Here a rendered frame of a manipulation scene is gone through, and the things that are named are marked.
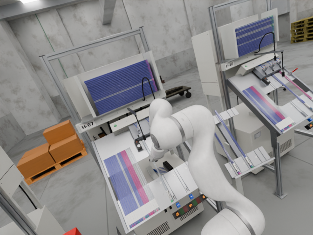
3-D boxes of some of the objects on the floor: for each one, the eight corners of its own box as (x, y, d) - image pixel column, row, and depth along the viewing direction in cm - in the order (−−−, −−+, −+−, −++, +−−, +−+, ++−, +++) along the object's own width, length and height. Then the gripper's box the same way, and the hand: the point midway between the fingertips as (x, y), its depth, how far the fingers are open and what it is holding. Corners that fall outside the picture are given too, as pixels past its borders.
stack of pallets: (336, 32, 751) (338, 9, 718) (322, 38, 731) (323, 14, 698) (302, 38, 875) (302, 18, 842) (289, 44, 855) (289, 23, 823)
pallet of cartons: (89, 141, 488) (76, 116, 460) (86, 159, 385) (69, 128, 357) (37, 163, 459) (20, 138, 431) (19, 189, 356) (-5, 158, 328)
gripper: (148, 162, 103) (148, 169, 119) (170, 153, 107) (166, 160, 123) (144, 151, 106) (144, 159, 122) (165, 143, 110) (162, 151, 126)
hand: (155, 159), depth 121 cm, fingers closed
